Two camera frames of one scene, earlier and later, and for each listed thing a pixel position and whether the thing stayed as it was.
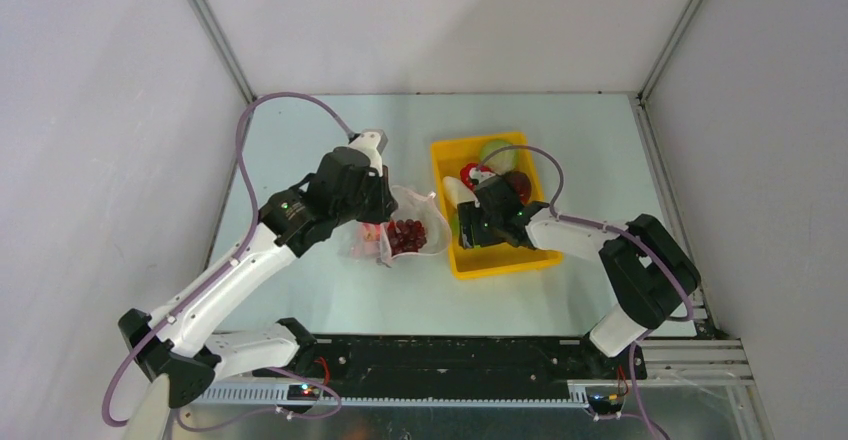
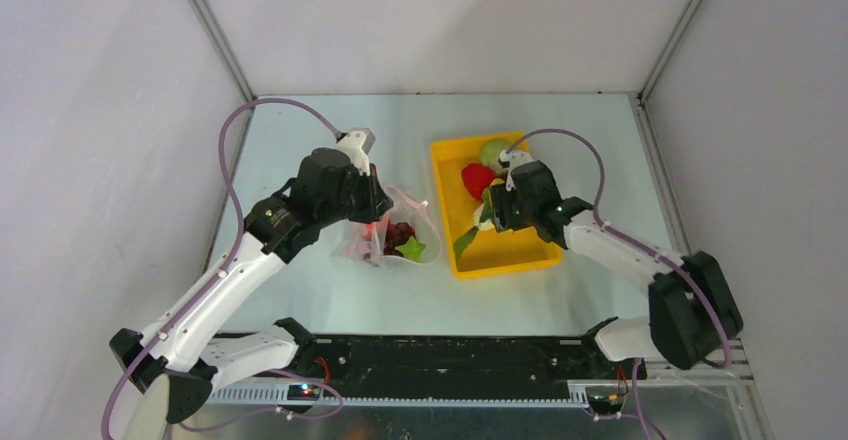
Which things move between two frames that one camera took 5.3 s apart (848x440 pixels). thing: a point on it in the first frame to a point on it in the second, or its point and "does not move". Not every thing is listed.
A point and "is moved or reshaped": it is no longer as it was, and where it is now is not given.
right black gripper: (466, 226) to (502, 211)
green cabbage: (503, 160) does not move
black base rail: (541, 367) does not move
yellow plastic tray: (449, 158) does not move
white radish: (457, 191) is moved or reshaped
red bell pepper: (465, 173) does not move
